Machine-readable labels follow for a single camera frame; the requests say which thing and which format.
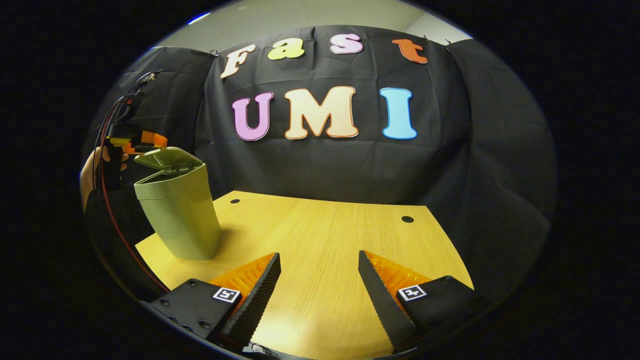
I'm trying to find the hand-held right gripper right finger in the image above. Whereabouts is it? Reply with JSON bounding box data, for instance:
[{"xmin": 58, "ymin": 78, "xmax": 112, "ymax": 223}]
[{"xmin": 357, "ymin": 250, "xmax": 484, "ymax": 354}]

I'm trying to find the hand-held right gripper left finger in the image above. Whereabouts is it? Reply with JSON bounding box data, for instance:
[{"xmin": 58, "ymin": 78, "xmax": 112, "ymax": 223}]
[{"xmin": 144, "ymin": 252, "xmax": 282, "ymax": 352}]

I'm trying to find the pale green garbage bin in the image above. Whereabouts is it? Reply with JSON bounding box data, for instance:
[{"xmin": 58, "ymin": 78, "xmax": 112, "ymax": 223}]
[{"xmin": 133, "ymin": 146, "xmax": 223, "ymax": 261}]

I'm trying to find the wooden desktop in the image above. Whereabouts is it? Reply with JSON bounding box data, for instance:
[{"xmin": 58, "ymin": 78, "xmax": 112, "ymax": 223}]
[{"xmin": 135, "ymin": 190, "xmax": 475, "ymax": 360}]

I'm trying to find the black backdrop cloth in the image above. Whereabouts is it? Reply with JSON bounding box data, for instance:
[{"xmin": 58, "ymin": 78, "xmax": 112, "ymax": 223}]
[{"xmin": 82, "ymin": 25, "xmax": 558, "ymax": 311}]

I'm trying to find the red cable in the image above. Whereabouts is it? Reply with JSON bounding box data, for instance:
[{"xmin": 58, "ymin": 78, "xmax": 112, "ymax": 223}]
[{"xmin": 92, "ymin": 95, "xmax": 171, "ymax": 296}]

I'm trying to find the black cable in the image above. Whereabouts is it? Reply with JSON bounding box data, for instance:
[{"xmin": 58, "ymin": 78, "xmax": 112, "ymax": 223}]
[{"xmin": 117, "ymin": 70, "xmax": 164, "ymax": 108}]

